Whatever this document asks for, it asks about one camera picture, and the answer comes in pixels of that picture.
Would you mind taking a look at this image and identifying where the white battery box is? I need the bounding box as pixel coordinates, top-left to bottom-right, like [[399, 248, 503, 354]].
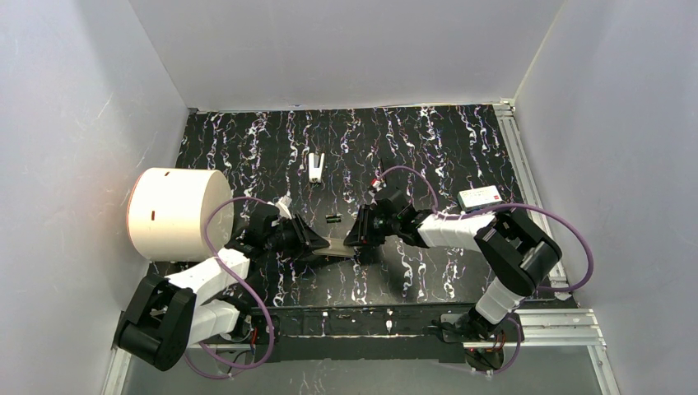
[[457, 185, 503, 213]]

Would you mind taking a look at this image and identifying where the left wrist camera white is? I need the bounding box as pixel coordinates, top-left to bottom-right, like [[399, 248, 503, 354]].
[[274, 196, 293, 219]]

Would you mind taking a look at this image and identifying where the white cylindrical bin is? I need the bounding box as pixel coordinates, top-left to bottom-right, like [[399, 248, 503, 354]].
[[127, 168, 235, 262]]

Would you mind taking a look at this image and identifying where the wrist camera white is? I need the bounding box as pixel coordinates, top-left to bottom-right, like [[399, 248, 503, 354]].
[[274, 196, 293, 219], [367, 179, 384, 199]]

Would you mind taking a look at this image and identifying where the aluminium frame rail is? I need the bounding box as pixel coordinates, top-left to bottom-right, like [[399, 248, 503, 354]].
[[102, 101, 621, 394]]

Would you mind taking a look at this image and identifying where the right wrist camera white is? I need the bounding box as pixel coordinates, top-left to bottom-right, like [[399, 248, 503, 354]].
[[367, 179, 384, 199]]

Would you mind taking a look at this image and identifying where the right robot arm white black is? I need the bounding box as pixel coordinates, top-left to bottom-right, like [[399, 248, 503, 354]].
[[343, 188, 562, 339]]

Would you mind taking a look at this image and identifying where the white battery cover piece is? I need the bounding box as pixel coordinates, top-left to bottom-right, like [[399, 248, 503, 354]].
[[308, 153, 325, 184]]

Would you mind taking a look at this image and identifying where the white remote control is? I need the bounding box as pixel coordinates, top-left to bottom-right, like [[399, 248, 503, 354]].
[[313, 238, 356, 258]]

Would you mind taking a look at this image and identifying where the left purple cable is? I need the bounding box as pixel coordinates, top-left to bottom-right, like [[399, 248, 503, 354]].
[[182, 196, 287, 381]]

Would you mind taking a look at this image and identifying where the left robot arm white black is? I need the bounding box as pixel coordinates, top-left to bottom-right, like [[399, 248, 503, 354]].
[[114, 203, 332, 371]]

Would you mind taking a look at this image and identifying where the purple cable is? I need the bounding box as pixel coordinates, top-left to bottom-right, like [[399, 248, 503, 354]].
[[182, 196, 287, 381], [376, 165, 595, 377]]

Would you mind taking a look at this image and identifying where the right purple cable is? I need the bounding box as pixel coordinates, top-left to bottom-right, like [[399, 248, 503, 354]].
[[376, 165, 595, 377]]

